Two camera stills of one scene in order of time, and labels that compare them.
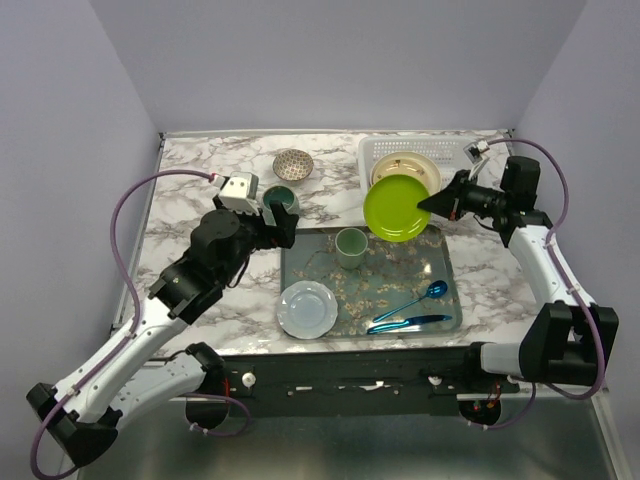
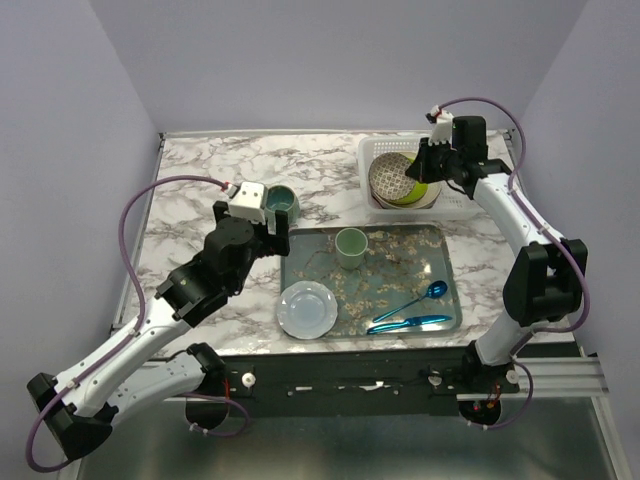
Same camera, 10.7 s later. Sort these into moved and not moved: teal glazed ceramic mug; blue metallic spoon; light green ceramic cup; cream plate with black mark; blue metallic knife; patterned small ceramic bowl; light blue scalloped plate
Moved: patterned small ceramic bowl; cream plate with black mark
Not moved: light blue scalloped plate; blue metallic spoon; light green ceramic cup; teal glazed ceramic mug; blue metallic knife
